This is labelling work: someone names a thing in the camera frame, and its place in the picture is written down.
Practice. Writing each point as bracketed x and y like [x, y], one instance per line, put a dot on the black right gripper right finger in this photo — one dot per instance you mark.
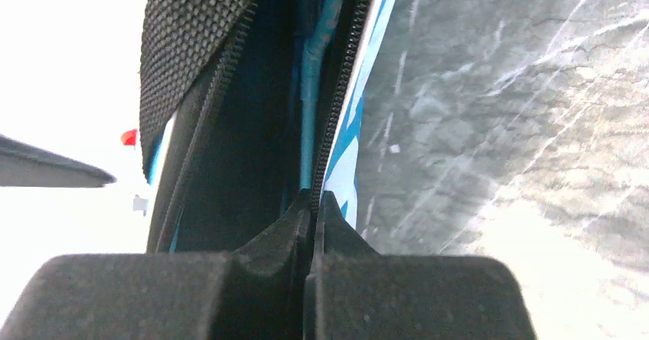
[353, 292]

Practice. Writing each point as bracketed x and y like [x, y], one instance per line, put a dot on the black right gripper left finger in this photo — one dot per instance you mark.
[254, 292]

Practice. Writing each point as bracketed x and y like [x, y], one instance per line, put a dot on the blue racket bag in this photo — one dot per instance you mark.
[220, 116]

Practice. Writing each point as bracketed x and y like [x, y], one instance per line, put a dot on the blue badminton racket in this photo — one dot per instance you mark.
[317, 21]

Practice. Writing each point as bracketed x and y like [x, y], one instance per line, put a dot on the red clamp on rail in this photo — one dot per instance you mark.
[129, 138]

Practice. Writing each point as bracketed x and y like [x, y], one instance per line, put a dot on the beige handle tool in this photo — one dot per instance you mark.
[24, 165]

